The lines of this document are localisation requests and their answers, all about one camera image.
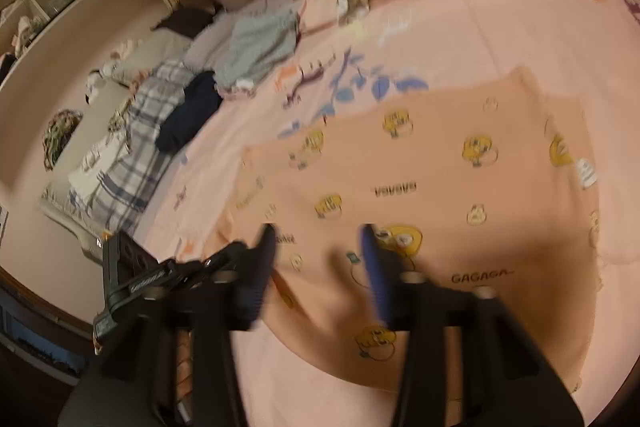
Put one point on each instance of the orange cartoon print pajama top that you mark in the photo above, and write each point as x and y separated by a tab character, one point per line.
450	167

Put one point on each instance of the pink printed duvet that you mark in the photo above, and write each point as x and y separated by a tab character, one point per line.
475	17

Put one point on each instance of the dark framed panel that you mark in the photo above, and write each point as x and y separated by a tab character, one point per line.
35	347

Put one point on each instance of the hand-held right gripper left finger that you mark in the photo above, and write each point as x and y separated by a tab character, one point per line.
257	267

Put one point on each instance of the black and white plush toy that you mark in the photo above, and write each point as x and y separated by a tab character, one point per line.
94	84

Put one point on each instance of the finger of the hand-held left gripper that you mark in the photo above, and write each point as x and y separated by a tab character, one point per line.
200	264

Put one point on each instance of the colourful tangled bundle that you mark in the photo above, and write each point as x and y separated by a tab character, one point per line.
60	137

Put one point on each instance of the dark navy garment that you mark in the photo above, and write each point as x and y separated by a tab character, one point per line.
190	112

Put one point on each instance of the black garment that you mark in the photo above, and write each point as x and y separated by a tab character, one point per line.
185	19

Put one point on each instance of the grey plaid blanket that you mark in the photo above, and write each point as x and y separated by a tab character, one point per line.
140	167

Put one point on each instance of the grey garment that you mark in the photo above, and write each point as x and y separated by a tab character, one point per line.
260	42

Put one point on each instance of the white crumpled clothes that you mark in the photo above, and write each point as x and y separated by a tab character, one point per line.
95	167

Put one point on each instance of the small patterned cloth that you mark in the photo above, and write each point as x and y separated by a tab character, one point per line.
121	116

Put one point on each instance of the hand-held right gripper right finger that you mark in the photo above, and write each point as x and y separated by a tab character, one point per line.
372	267

